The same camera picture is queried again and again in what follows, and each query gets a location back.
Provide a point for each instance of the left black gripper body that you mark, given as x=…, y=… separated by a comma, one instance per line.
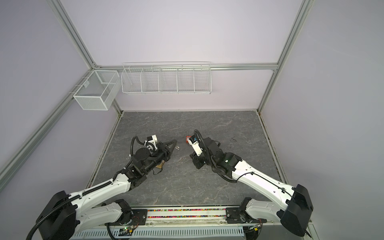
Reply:
x=165, y=153

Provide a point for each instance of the white vented cable duct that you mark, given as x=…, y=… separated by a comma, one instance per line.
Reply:
x=161, y=233

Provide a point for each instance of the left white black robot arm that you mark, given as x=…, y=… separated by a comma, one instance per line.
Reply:
x=67, y=214

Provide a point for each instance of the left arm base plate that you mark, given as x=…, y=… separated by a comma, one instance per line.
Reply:
x=137, y=217

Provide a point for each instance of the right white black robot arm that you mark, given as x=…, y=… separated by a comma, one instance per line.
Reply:
x=291, y=206

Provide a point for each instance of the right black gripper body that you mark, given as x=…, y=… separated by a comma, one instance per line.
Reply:
x=200, y=161

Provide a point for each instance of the aluminium front rail frame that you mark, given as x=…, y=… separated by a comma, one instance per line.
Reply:
x=206, y=216

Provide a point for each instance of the brass padlock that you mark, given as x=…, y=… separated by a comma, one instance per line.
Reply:
x=160, y=165

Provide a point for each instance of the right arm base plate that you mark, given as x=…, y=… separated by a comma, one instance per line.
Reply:
x=239, y=216

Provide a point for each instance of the long white wire basket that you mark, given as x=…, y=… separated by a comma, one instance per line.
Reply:
x=167, y=78

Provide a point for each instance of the white mesh box basket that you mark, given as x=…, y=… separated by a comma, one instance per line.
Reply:
x=98, y=90

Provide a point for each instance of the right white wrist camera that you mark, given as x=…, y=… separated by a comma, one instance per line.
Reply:
x=195, y=145

